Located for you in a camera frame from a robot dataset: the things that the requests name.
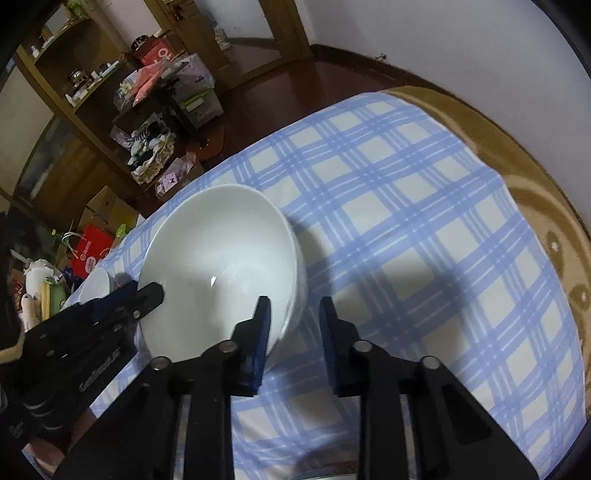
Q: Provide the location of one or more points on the pink packets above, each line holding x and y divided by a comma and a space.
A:
171, 180

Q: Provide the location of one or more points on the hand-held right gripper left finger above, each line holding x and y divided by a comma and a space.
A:
261, 341

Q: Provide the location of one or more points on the cardboard box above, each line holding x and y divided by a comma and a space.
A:
106, 203

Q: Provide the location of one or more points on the red box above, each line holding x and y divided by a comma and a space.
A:
157, 53

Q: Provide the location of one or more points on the clear storage boxes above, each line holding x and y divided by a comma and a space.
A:
198, 106

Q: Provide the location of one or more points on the white plush doll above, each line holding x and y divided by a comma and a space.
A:
37, 277

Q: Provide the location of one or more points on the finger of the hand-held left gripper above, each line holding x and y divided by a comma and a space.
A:
147, 297
122, 290

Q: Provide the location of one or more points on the red paper bag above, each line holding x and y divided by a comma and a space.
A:
92, 251

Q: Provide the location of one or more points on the lace trimmed basket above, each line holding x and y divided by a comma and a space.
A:
152, 170

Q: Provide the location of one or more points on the black folding table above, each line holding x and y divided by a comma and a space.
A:
180, 115

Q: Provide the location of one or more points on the pink bags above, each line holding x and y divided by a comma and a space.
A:
147, 81

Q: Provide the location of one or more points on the blue plaid cloth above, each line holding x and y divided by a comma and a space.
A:
392, 207

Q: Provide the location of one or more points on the wooden door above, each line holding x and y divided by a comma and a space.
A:
258, 37

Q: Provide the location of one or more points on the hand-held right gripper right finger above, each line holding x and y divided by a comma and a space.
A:
330, 341

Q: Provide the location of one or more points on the wooden shelf cabinet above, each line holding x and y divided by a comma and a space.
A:
60, 138

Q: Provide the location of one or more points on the white bowl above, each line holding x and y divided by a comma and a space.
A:
217, 249
96, 286

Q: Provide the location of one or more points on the green packet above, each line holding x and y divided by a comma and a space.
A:
122, 229

